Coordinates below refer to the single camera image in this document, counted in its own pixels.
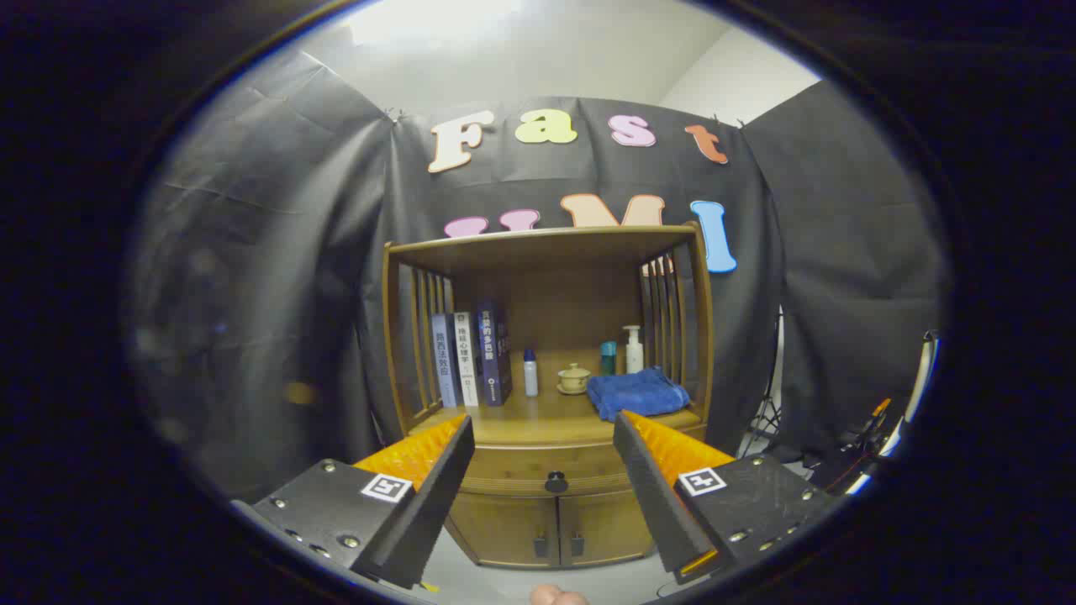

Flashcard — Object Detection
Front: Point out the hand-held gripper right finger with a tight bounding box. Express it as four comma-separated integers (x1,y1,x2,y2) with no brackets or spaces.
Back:
612,410,841,587

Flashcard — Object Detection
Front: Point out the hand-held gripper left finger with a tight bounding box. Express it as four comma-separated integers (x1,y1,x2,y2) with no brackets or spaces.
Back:
231,413,476,592

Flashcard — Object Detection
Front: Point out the wooden drawer with black knob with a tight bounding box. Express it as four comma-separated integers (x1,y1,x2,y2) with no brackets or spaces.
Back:
458,442,709,498

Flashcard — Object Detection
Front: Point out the wooden cabinet door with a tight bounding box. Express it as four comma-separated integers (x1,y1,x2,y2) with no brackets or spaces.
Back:
558,491,658,566
444,494,561,567

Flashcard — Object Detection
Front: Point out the wooden countertop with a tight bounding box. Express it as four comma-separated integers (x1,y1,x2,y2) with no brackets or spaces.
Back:
409,349,707,446

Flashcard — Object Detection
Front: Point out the wooden cabinet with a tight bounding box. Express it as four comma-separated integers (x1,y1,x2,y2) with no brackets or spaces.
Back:
382,221,715,571

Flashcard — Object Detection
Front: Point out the folded blue towel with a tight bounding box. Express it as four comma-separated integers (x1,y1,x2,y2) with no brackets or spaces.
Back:
586,366,693,423

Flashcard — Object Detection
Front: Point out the light blue book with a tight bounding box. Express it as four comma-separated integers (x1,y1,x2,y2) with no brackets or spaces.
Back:
431,313,462,409

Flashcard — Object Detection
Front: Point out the white book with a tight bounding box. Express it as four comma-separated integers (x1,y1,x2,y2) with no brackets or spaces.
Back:
454,312,481,408

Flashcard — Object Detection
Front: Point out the dark blue book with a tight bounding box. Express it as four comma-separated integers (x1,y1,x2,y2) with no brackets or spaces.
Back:
477,302,513,408

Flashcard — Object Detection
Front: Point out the black equipment with orange clip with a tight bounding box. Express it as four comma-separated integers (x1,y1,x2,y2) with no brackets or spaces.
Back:
803,330,940,498

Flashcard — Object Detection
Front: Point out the black backdrop cloth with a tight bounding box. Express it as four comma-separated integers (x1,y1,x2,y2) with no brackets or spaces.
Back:
126,50,951,505

